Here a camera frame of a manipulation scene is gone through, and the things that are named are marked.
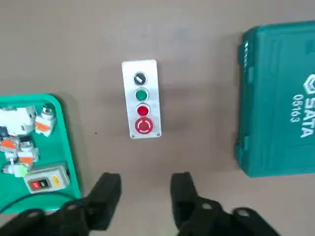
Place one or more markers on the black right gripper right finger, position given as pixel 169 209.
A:
pixel 187 196

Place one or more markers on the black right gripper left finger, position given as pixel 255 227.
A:
pixel 103 196

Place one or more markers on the white button box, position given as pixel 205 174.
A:
pixel 151 73

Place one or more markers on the green white button unit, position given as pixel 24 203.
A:
pixel 21 170

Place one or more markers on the black silver button unit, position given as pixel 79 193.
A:
pixel 27 155

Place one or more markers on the green plastic tray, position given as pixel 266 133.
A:
pixel 65 137

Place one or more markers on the orange white contact block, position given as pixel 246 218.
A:
pixel 43 126
pixel 7 145

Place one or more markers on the white terminal block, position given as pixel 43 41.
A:
pixel 14 120

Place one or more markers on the green SATA tool case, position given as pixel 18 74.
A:
pixel 270 98

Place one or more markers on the grey switch box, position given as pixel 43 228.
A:
pixel 49 174

